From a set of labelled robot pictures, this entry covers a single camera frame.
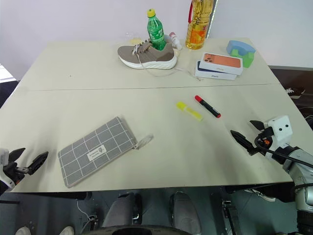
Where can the yellow cooking oil bottle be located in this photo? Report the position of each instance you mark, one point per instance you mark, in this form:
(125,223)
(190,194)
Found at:
(196,27)

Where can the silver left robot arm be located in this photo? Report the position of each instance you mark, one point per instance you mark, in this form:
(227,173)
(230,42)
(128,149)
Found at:
(2,189)

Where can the yellow highlighter pen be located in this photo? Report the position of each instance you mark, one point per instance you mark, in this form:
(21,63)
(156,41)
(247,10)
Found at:
(190,112)

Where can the orange phone box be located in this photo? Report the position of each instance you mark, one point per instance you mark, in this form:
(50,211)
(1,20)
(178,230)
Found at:
(221,62)

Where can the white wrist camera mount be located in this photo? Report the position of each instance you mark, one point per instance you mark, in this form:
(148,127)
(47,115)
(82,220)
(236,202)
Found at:
(281,129)
(3,156)

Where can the taupe sneaker with white sole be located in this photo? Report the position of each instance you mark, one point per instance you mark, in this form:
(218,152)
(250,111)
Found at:
(149,57)

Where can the green plastic soda bottle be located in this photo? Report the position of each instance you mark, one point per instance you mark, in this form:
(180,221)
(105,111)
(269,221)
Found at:
(156,31)

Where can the grey rounded shape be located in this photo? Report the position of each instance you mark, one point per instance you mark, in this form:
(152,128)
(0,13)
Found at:
(185,213)
(119,210)

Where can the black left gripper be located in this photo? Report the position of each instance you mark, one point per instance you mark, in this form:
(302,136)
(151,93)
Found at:
(13,172)

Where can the brown shoe with white laces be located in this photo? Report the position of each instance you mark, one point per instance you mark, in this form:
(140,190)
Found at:
(297,92)

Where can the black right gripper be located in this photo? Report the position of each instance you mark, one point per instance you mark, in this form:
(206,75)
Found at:
(262,144)

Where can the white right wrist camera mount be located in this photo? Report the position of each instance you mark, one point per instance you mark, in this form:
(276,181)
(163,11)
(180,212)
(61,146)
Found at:
(281,129)

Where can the clear plastic cup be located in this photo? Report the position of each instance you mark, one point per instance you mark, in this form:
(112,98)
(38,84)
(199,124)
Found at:
(134,39)

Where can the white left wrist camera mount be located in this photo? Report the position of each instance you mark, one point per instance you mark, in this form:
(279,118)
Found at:
(3,156)

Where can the small white pink-capped bottle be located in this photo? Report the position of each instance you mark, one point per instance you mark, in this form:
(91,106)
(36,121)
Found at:
(175,40)

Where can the red and black marker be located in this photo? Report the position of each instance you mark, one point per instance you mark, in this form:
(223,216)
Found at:
(207,106)

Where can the green foam block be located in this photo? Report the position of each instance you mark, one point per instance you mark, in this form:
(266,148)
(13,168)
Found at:
(245,58)

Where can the grey checked pouch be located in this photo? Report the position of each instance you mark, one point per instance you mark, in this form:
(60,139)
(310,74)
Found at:
(95,151)

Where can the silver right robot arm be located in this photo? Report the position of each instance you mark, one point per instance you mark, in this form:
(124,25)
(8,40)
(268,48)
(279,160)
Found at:
(299,169)

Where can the blue phone box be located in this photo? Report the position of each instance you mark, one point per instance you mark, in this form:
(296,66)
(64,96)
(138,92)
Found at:
(212,74)

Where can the black metal table bracket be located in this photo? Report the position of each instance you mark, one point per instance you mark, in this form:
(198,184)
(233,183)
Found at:
(230,215)

